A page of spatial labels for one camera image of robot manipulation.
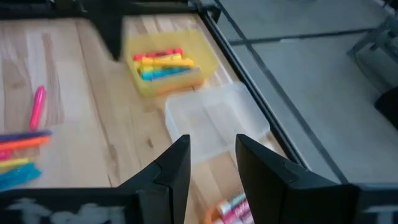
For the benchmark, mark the pink chunky highlighter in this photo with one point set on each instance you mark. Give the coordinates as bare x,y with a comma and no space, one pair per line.
158,52

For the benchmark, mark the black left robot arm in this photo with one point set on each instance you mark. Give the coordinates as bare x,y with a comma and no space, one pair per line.
105,28

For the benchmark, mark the blue slim highlighter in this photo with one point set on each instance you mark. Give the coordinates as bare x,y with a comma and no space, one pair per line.
21,171
15,183

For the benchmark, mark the orange slim highlighter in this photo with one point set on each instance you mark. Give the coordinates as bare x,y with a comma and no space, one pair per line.
25,143

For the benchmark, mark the teal chunky highlighter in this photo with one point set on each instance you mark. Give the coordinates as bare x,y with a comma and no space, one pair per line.
158,74

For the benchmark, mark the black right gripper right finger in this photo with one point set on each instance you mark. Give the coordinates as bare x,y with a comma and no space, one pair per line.
280,193

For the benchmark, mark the black aluminium table frame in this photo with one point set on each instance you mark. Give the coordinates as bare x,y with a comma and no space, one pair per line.
262,102

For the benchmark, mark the yellow slim highlighter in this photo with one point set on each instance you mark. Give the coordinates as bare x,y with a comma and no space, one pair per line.
14,163

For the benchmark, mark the yellow translucent plastic bin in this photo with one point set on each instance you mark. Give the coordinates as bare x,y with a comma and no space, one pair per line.
133,43

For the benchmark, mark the red slim highlighter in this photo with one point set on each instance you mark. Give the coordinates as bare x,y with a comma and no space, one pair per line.
4,154

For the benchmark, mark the black computer tower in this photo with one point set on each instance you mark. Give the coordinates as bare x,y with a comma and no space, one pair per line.
388,109

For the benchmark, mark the clear plastic bin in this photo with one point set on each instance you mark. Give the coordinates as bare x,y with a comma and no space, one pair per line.
217,118

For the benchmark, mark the purple slim highlighter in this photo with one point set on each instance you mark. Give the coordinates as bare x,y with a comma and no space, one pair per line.
25,136

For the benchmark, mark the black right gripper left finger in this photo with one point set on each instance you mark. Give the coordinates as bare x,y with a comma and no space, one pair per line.
168,193

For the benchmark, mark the pink slim highlighter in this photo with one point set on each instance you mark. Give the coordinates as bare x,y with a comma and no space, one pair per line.
38,107

